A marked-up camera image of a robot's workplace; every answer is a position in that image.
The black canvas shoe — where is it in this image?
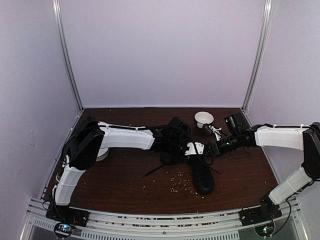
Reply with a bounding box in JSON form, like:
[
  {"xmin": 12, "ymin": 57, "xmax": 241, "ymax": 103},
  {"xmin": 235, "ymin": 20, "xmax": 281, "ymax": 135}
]
[
  {"xmin": 188, "ymin": 155, "xmax": 215, "ymax": 196},
  {"xmin": 142, "ymin": 152, "xmax": 189, "ymax": 178}
]

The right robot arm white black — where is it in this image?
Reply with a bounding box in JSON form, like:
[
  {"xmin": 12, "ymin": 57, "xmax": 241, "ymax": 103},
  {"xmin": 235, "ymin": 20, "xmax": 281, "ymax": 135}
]
[{"xmin": 194, "ymin": 112, "xmax": 320, "ymax": 221}]

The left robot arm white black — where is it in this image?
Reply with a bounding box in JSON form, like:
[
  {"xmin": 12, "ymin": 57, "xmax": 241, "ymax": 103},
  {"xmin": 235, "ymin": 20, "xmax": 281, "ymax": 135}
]
[{"xmin": 49, "ymin": 116, "xmax": 192, "ymax": 222}]

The black white round bowl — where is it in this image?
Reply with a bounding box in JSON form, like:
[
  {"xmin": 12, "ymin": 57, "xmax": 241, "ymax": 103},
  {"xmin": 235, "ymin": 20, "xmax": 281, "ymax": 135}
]
[{"xmin": 194, "ymin": 111, "xmax": 214, "ymax": 129}]

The white scalloped bowl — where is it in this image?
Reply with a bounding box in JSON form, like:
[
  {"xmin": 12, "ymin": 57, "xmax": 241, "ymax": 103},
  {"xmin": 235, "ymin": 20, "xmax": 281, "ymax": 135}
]
[{"xmin": 96, "ymin": 148, "xmax": 109, "ymax": 162}]

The right controller board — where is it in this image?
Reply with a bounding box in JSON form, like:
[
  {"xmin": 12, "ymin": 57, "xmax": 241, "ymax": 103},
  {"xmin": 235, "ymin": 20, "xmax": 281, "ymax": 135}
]
[{"xmin": 254, "ymin": 222, "xmax": 275, "ymax": 238}]

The controller board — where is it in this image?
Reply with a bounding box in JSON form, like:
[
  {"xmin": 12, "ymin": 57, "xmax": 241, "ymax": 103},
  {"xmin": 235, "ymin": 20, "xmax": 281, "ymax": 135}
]
[
  {"xmin": 53, "ymin": 222, "xmax": 75, "ymax": 239},
  {"xmin": 254, "ymin": 222, "xmax": 275, "ymax": 238}
]

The left controller board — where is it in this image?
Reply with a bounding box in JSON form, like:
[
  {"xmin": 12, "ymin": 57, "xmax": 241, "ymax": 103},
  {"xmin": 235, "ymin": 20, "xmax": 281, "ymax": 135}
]
[{"xmin": 53, "ymin": 222, "xmax": 75, "ymax": 239}]

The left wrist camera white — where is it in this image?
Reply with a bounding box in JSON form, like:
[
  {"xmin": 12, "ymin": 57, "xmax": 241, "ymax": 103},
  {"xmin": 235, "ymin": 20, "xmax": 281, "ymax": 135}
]
[{"xmin": 184, "ymin": 142, "xmax": 205, "ymax": 156}]

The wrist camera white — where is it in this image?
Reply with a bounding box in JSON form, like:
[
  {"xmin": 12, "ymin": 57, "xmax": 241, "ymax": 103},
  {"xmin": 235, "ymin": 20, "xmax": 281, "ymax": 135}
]
[
  {"xmin": 202, "ymin": 124, "xmax": 223, "ymax": 141},
  {"xmin": 184, "ymin": 142, "xmax": 205, "ymax": 156}
]

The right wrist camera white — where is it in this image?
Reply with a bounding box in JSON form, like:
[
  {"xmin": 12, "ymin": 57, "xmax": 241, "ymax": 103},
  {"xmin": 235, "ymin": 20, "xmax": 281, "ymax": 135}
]
[{"xmin": 202, "ymin": 124, "xmax": 223, "ymax": 141}]

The front aluminium rail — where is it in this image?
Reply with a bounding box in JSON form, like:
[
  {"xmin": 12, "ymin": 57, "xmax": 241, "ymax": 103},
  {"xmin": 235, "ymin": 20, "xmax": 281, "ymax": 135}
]
[{"xmin": 22, "ymin": 197, "xmax": 308, "ymax": 240}]

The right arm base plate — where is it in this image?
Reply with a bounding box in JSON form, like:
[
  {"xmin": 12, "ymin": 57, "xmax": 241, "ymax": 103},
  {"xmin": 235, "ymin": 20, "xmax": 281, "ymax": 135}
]
[{"xmin": 239, "ymin": 206, "xmax": 282, "ymax": 226}]

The right aluminium frame post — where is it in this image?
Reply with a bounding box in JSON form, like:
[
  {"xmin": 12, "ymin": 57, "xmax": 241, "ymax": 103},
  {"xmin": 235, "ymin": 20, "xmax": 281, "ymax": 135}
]
[{"xmin": 242, "ymin": 0, "xmax": 273, "ymax": 114}]

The aluminium frame post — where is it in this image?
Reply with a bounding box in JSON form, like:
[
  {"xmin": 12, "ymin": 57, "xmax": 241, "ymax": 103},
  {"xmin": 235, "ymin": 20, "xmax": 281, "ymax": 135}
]
[
  {"xmin": 52, "ymin": 0, "xmax": 84, "ymax": 112},
  {"xmin": 242, "ymin": 0, "xmax": 273, "ymax": 114}
]

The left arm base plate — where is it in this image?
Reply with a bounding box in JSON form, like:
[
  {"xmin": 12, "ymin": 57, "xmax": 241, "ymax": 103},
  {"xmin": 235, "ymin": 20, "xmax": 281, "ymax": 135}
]
[{"xmin": 45, "ymin": 205, "xmax": 90, "ymax": 227}]

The left aluminium frame post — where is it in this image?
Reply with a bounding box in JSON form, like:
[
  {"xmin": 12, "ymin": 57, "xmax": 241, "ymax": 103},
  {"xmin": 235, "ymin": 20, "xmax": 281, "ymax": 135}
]
[{"xmin": 52, "ymin": 0, "xmax": 84, "ymax": 112}]

